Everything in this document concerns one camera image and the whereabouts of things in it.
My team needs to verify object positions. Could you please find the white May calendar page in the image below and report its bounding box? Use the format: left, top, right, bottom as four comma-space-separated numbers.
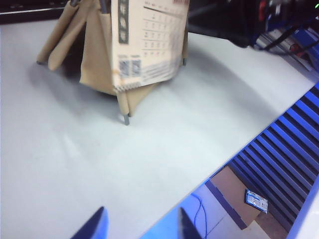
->
110, 0, 189, 93

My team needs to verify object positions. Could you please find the blue box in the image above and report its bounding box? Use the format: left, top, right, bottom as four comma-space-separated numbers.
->
293, 27, 319, 73

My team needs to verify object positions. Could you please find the brown cardboard box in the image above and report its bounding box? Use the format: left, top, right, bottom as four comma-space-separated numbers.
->
208, 166, 269, 230

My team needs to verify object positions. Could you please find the blue label sticker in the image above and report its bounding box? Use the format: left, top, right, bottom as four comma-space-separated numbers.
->
245, 189, 269, 215

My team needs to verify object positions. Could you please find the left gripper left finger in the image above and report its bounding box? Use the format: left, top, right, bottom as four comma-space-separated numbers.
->
71, 206, 110, 239

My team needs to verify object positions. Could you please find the beige canvas calendar stand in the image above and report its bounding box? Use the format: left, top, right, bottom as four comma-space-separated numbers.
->
36, 0, 189, 126

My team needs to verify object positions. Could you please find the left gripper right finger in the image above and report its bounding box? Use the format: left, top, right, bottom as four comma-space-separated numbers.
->
177, 208, 200, 239

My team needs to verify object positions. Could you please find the thin blue cable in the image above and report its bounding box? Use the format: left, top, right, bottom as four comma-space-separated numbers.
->
191, 193, 209, 239

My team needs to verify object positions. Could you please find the black keyboard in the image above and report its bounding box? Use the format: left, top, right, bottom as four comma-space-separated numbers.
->
0, 0, 69, 24

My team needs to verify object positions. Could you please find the blue slatted panel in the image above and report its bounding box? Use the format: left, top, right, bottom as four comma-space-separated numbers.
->
228, 83, 319, 239

